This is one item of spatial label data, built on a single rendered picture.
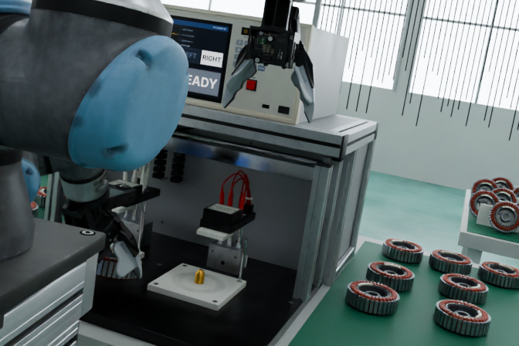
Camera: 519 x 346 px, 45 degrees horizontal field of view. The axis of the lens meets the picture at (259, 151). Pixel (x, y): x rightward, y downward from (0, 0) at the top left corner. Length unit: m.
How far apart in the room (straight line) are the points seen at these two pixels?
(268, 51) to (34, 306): 0.50
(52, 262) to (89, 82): 0.20
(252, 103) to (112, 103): 0.86
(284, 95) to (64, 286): 0.69
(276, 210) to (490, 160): 6.20
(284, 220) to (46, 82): 1.02
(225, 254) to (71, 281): 0.66
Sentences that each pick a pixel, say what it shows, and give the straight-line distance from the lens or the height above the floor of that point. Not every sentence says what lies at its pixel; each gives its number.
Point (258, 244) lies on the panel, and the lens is 1.49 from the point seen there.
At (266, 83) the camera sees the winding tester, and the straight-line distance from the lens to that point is 1.31.
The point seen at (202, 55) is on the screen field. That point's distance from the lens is 1.36.
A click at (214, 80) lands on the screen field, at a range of 1.35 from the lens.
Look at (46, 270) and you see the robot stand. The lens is 0.61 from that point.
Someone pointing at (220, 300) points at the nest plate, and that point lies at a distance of 1.22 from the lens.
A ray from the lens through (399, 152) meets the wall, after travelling 7.61.
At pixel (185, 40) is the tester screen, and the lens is 1.38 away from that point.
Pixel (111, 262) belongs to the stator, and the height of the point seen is 0.84.
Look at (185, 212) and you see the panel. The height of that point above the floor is 0.84.
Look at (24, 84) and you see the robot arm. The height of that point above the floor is 1.21.
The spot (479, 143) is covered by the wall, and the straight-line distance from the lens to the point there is 7.54.
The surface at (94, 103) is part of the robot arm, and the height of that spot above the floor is 1.20.
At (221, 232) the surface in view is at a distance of 1.29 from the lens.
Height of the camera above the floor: 1.26
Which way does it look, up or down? 9 degrees down
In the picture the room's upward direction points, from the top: 9 degrees clockwise
